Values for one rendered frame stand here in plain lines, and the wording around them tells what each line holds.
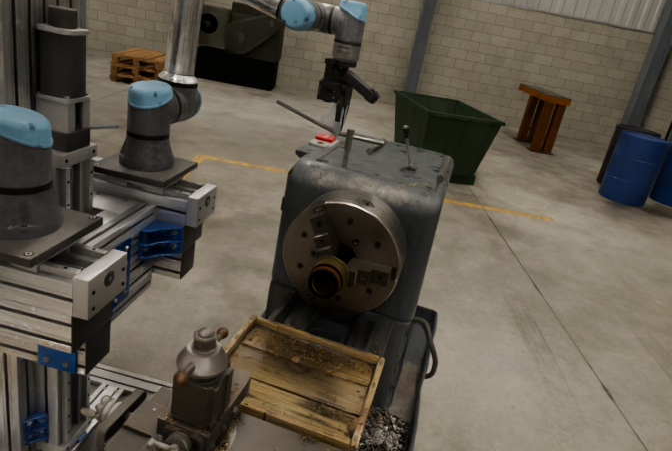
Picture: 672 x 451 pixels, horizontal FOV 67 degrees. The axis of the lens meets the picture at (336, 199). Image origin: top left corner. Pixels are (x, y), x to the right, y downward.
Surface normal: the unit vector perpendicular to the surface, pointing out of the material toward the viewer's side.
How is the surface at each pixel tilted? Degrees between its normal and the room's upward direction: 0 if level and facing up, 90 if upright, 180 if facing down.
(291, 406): 0
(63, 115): 90
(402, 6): 90
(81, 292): 90
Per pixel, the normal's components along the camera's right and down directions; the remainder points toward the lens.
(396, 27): -0.03, 0.34
